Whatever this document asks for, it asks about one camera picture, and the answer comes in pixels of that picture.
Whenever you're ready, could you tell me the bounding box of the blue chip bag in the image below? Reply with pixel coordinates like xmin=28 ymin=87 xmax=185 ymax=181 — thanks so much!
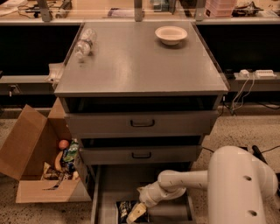
xmin=115 ymin=200 xmax=149 ymax=224

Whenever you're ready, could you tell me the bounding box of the white wall plug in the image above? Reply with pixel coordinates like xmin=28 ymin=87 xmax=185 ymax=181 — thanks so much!
xmin=239 ymin=69 xmax=249 ymax=78

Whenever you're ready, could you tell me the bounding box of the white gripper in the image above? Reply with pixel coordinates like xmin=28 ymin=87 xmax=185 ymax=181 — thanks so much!
xmin=126 ymin=181 xmax=186 ymax=224

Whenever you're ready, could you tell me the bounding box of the pink storage box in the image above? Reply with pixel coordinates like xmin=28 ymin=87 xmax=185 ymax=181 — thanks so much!
xmin=205 ymin=0 xmax=237 ymax=18

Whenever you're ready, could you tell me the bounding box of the top grey drawer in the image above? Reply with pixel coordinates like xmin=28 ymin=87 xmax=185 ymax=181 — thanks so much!
xmin=65 ymin=110 xmax=218 ymax=138

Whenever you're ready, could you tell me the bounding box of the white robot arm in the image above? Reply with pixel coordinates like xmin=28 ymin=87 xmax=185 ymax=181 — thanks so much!
xmin=126 ymin=146 xmax=278 ymax=224

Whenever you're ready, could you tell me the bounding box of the white bowl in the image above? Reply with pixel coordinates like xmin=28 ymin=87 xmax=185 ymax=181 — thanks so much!
xmin=155 ymin=26 xmax=187 ymax=46

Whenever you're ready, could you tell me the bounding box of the green snack bag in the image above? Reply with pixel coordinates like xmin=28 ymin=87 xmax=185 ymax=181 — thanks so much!
xmin=62 ymin=139 xmax=79 ymax=163

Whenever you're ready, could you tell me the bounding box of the grey drawer cabinet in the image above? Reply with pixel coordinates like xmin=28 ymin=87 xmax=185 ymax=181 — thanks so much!
xmin=53 ymin=20 xmax=229 ymax=176

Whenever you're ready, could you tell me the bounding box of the grey drawer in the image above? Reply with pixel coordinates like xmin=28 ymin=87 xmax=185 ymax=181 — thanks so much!
xmin=80 ymin=145 xmax=202 ymax=165
xmin=91 ymin=163 xmax=196 ymax=224
xmin=65 ymin=110 xmax=218 ymax=138

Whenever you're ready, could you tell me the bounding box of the black floor cable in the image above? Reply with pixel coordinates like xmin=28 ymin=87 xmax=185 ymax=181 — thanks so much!
xmin=201 ymin=144 xmax=280 ymax=156

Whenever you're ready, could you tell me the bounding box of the clear plastic water bottle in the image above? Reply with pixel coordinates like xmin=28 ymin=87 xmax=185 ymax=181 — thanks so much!
xmin=74 ymin=28 xmax=96 ymax=61

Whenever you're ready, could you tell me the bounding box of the bottom grey drawer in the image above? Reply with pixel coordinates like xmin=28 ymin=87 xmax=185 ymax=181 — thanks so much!
xmin=91 ymin=163 xmax=196 ymax=224

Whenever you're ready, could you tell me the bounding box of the white power strip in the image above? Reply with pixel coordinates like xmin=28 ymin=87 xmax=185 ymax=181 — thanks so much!
xmin=255 ymin=70 xmax=276 ymax=78

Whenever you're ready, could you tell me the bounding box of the yellow banana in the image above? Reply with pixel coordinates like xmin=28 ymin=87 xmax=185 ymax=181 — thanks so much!
xmin=54 ymin=150 xmax=63 ymax=172

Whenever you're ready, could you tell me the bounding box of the red apple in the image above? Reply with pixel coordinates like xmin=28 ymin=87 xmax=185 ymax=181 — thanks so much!
xmin=59 ymin=140 xmax=69 ymax=150

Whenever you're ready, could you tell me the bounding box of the middle grey drawer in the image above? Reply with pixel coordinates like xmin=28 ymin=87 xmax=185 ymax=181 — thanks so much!
xmin=80 ymin=145 xmax=202 ymax=165

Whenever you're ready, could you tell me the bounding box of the brown cardboard box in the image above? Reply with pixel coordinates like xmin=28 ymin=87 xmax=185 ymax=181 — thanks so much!
xmin=0 ymin=100 xmax=91 ymax=203

